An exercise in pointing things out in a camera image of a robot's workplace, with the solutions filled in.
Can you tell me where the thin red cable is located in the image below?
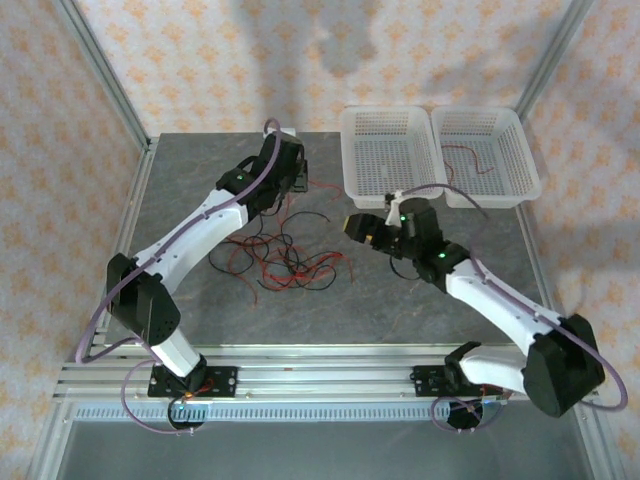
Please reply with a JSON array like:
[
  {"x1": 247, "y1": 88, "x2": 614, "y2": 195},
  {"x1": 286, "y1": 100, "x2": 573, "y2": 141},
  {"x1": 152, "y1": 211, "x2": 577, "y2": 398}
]
[
  {"x1": 222, "y1": 238, "x2": 261, "y2": 304},
  {"x1": 305, "y1": 177, "x2": 346, "y2": 201},
  {"x1": 442, "y1": 143, "x2": 496, "y2": 187}
]

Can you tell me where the tangle of red and black wires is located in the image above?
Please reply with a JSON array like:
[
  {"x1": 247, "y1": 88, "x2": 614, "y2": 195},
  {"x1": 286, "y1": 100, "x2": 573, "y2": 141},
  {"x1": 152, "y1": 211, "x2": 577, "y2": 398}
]
[{"x1": 257, "y1": 252, "x2": 357, "y2": 292}]

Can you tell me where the white perforated plastic basket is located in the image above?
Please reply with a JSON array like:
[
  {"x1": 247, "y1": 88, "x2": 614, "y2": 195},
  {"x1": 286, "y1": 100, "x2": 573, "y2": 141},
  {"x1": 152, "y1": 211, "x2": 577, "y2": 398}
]
[
  {"x1": 430, "y1": 105, "x2": 544, "y2": 210},
  {"x1": 338, "y1": 105, "x2": 445, "y2": 210}
]

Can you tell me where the grey metal lower panel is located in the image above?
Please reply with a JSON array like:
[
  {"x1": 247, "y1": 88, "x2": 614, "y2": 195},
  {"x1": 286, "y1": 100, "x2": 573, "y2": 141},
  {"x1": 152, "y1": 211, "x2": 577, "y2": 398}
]
[{"x1": 49, "y1": 419, "x2": 601, "y2": 480}]

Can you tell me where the aluminium table side rail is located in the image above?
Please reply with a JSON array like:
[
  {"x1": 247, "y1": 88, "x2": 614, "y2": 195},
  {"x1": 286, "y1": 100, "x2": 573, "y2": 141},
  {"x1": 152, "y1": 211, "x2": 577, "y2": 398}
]
[
  {"x1": 514, "y1": 202, "x2": 574, "y2": 360},
  {"x1": 87, "y1": 137, "x2": 160, "y2": 359}
]

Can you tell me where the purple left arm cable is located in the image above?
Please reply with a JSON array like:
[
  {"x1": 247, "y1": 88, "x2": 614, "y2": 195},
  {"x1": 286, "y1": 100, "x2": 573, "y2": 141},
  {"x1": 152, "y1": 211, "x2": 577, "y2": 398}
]
[{"x1": 74, "y1": 117, "x2": 284, "y2": 435}]

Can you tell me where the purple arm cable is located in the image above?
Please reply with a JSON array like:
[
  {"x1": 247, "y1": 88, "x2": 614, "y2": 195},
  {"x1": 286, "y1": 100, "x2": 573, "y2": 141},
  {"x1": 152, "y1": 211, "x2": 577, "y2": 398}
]
[
  {"x1": 74, "y1": 117, "x2": 284, "y2": 435},
  {"x1": 397, "y1": 183, "x2": 630, "y2": 434}
]

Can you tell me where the aluminium mounting rail beam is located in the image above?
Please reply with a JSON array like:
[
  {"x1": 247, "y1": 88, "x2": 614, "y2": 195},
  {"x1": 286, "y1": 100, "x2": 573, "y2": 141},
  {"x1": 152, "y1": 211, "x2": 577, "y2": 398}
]
[{"x1": 56, "y1": 344, "x2": 600, "y2": 401}]

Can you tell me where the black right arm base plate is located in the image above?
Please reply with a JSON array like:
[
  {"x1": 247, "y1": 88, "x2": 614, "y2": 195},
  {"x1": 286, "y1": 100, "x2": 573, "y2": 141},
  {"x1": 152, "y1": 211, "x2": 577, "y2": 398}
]
[{"x1": 410, "y1": 364, "x2": 501, "y2": 399}]

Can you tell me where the grey slotted cable duct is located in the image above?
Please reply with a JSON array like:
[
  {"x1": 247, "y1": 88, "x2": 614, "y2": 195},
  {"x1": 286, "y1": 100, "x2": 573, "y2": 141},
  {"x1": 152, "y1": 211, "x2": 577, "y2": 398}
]
[{"x1": 73, "y1": 402, "x2": 501, "y2": 422}]

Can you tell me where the black round cable port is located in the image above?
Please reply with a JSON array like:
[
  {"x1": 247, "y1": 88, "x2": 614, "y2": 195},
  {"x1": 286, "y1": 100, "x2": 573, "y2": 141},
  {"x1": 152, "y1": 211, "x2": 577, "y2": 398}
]
[
  {"x1": 167, "y1": 398, "x2": 209, "y2": 434},
  {"x1": 446, "y1": 397, "x2": 503, "y2": 434}
]

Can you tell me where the aluminium frame post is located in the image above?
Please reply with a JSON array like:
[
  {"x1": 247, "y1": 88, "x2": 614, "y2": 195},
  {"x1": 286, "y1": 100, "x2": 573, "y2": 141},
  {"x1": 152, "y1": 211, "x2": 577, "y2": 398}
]
[
  {"x1": 513, "y1": 0, "x2": 596, "y2": 117},
  {"x1": 52, "y1": 0, "x2": 154, "y2": 151}
]

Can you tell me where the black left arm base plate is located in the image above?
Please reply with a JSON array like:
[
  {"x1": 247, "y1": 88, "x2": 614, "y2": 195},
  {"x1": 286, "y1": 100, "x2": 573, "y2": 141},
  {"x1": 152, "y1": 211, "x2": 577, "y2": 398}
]
[{"x1": 148, "y1": 366, "x2": 239, "y2": 399}]

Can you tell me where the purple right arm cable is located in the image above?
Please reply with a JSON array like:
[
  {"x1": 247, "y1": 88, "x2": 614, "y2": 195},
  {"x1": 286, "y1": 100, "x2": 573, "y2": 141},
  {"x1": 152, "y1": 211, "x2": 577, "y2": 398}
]
[{"x1": 397, "y1": 183, "x2": 630, "y2": 434}]

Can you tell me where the aluminium frame leg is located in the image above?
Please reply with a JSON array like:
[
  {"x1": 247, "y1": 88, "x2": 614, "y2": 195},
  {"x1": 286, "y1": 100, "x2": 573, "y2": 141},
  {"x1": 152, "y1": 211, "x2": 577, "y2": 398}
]
[
  {"x1": 572, "y1": 399, "x2": 624, "y2": 480},
  {"x1": 27, "y1": 399, "x2": 76, "y2": 480}
]

